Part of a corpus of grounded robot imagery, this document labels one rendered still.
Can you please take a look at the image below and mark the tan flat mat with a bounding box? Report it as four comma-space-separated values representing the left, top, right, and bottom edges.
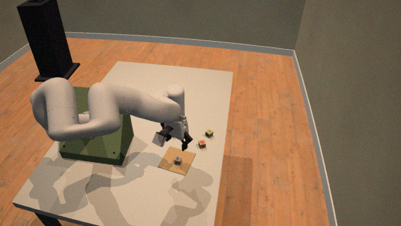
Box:
158, 146, 196, 175

